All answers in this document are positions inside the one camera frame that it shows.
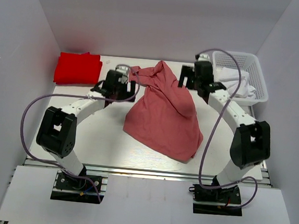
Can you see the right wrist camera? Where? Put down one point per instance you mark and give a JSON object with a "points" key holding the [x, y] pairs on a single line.
{"points": [[203, 57]]}

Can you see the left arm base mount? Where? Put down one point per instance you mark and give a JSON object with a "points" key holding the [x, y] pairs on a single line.
{"points": [[69, 189]]}

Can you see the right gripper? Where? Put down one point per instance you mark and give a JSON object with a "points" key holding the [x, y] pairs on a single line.
{"points": [[186, 71]]}

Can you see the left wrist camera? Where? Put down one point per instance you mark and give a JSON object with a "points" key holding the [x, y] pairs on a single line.
{"points": [[123, 69]]}

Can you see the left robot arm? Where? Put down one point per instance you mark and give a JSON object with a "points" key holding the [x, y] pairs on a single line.
{"points": [[57, 132]]}

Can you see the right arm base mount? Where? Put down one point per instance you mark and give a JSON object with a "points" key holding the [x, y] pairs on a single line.
{"points": [[218, 202]]}

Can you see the white t-shirt in basket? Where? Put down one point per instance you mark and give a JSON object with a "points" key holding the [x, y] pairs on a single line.
{"points": [[230, 78]]}

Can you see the folded red t-shirt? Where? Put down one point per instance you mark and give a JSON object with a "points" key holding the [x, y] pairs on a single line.
{"points": [[77, 69]]}

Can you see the pink t-shirt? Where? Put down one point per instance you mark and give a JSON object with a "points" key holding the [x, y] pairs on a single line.
{"points": [[165, 117]]}

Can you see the white plastic basket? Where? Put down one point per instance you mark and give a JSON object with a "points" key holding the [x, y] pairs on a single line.
{"points": [[247, 62]]}

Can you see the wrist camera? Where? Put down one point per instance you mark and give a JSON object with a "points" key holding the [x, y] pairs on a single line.
{"points": [[123, 69], [203, 57]]}

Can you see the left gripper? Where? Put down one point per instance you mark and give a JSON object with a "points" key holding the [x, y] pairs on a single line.
{"points": [[127, 95]]}

